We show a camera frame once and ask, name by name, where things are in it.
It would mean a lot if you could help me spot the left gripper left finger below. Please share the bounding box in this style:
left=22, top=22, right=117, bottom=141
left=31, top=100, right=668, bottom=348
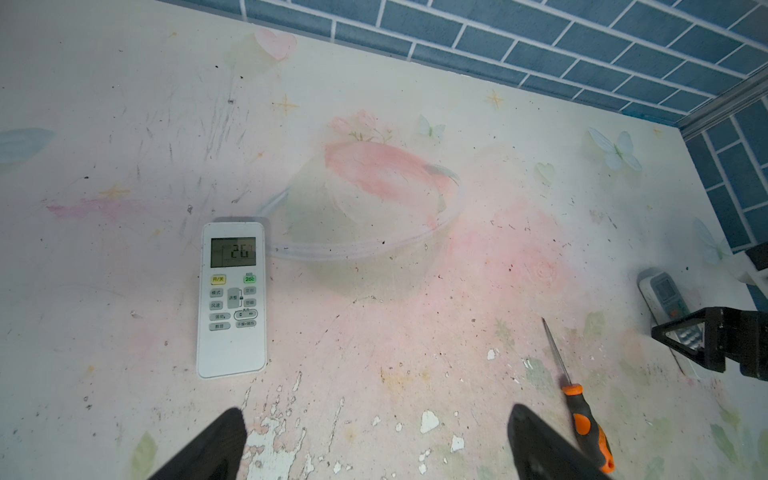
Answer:
left=150, top=407, right=247, bottom=480

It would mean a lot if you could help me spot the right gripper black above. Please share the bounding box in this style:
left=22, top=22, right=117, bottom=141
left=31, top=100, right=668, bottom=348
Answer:
left=651, top=307, right=767, bottom=381

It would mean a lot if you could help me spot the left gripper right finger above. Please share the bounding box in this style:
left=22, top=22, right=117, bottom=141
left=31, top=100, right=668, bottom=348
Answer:
left=507, top=403, right=609, bottom=480

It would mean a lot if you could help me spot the orange black screwdriver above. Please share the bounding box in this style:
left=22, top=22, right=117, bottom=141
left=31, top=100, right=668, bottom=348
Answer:
left=541, top=318, right=615, bottom=474

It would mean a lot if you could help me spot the grey white remote control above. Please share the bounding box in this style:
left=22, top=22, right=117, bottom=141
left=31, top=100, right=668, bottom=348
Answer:
left=637, top=268, right=704, bottom=350

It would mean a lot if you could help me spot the white remote with display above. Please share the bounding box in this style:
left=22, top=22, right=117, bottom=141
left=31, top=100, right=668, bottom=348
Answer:
left=196, top=218, right=268, bottom=379

